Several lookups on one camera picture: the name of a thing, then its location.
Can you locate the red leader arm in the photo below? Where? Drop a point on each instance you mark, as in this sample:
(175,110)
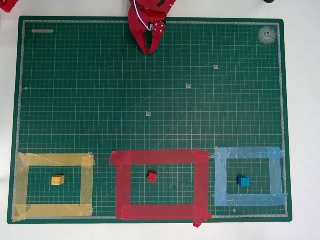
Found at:
(7,4)

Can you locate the red cube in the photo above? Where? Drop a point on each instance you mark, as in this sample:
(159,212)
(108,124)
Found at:
(152,177)

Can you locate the red tape square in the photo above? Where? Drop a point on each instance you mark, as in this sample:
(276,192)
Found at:
(123,190)

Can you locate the blue tape square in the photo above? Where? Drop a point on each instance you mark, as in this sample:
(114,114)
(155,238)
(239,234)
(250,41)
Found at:
(221,180)

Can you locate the yellow cube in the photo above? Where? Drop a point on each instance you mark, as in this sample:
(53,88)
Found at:
(58,180)

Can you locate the blue cube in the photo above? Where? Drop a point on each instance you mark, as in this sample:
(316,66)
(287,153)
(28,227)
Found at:
(243,181)

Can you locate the yellow tape square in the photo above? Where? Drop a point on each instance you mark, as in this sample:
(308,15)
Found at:
(22,180)

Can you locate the green cutting mat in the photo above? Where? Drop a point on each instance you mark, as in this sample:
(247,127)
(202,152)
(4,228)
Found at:
(125,100)

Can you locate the black round knob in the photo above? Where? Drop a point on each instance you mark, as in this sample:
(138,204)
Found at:
(269,1)

